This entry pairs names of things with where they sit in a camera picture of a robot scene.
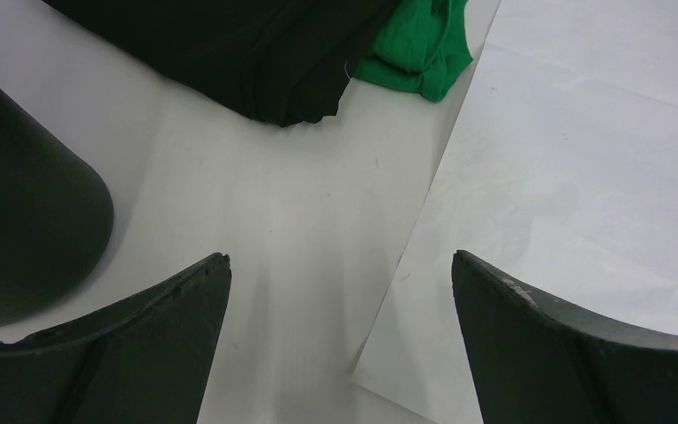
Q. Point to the black cloth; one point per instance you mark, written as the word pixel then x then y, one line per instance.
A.
pixel 278 62

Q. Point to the white paper bouquet wrap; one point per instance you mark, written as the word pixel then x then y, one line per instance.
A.
pixel 562 171

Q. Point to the green cloth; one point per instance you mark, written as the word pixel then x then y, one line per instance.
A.
pixel 422 49

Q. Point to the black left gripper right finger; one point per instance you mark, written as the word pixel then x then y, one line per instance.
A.
pixel 537 358

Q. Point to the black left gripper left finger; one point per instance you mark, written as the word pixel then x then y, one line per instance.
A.
pixel 143 359

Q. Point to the black cylindrical vase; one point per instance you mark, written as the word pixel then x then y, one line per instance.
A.
pixel 56 216

